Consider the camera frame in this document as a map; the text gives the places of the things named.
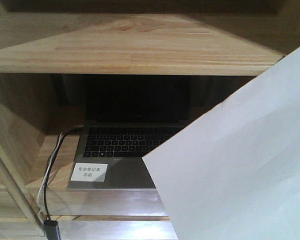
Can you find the white cable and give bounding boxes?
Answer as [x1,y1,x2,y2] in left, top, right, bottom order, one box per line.
[36,124,84,221]

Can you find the black cable left of laptop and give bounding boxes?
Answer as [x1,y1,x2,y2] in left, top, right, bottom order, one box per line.
[42,126,85,221]

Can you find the white label left sticker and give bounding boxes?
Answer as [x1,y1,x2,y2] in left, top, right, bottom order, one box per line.
[70,162,108,183]

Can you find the black usb hub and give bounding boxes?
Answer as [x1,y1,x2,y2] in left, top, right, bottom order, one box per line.
[44,219,62,240]

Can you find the white paper sheets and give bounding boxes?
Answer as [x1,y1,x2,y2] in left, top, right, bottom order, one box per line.
[143,47,300,240]

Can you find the silver laptop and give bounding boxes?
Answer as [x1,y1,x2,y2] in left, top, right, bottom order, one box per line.
[68,74,191,190]

